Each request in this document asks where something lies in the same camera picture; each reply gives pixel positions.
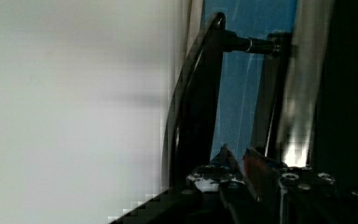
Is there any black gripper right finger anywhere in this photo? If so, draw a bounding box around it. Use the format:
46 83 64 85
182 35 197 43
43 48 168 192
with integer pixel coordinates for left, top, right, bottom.
241 147 337 224

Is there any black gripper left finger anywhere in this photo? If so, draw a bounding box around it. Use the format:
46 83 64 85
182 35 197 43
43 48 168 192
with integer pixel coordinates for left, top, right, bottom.
186 144 245 193

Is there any black toaster oven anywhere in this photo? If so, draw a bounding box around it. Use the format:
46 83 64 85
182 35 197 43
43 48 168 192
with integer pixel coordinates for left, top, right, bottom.
311 0 358 190

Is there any oven door with black handle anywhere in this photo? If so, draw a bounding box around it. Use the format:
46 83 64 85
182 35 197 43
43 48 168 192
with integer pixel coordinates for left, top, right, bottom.
161 0 337 189

